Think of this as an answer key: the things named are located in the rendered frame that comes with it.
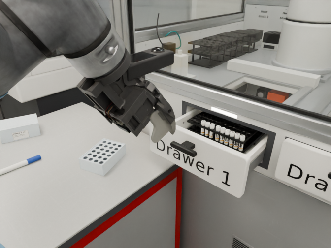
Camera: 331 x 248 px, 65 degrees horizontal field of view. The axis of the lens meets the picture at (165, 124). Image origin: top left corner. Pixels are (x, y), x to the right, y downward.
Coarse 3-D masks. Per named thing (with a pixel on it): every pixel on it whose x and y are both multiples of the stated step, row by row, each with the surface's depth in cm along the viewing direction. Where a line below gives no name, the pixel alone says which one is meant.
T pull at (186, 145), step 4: (172, 144) 63; (176, 144) 62; (180, 144) 62; (184, 144) 62; (188, 144) 62; (192, 144) 62; (176, 148) 62; (180, 148) 61; (184, 148) 61; (188, 148) 61; (192, 148) 62; (184, 152) 61; (188, 152) 60; (192, 152) 59; (196, 152) 60; (192, 156) 60
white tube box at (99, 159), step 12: (96, 144) 83; (108, 144) 83; (120, 144) 83; (84, 156) 78; (96, 156) 78; (108, 156) 79; (120, 156) 82; (84, 168) 77; (96, 168) 75; (108, 168) 77
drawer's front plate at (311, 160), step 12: (288, 144) 60; (300, 144) 59; (288, 156) 62; (300, 156) 60; (312, 156) 58; (324, 156) 56; (276, 168) 65; (288, 168) 63; (312, 168) 59; (324, 168) 57; (288, 180) 64; (300, 180) 62; (312, 180) 60; (324, 180) 58; (312, 192) 61; (324, 192) 59
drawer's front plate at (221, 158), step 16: (176, 128) 66; (160, 144) 72; (208, 144) 60; (176, 160) 70; (208, 160) 62; (224, 160) 58; (240, 160) 55; (208, 176) 64; (224, 176) 60; (240, 176) 57; (240, 192) 59
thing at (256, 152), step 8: (192, 112) 81; (200, 112) 85; (176, 120) 77; (184, 120) 79; (264, 136) 80; (256, 144) 76; (264, 144) 66; (248, 152) 72; (256, 152) 63; (264, 152) 68; (256, 160) 65
